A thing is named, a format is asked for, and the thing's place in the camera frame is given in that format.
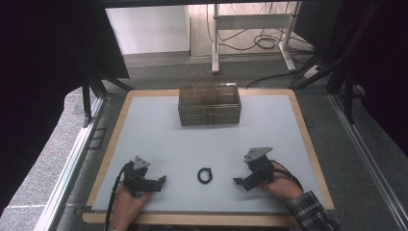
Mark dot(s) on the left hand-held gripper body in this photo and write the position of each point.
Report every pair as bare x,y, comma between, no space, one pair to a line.
136,178

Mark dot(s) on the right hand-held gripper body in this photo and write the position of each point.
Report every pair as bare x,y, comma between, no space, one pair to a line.
260,165

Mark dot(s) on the clear brown drawer box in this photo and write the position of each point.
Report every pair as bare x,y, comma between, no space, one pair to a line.
208,106

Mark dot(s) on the person's right hand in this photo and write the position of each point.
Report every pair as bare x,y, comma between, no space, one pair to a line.
284,186

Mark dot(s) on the person's left hand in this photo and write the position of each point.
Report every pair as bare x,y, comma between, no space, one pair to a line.
126,208

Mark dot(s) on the black metal stand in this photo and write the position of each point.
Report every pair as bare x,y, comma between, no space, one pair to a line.
86,99
348,93

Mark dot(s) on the white power strip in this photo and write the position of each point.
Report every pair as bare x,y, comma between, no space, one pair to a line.
311,72

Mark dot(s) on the dark curtain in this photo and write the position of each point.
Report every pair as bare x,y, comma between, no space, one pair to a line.
388,64
38,80

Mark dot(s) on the white cabinet panel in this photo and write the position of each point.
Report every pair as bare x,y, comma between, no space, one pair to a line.
147,29

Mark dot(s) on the aluminium rail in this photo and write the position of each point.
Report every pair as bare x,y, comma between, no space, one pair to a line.
369,160
69,170

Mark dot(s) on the white desk frame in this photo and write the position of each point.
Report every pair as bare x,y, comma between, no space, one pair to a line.
253,20

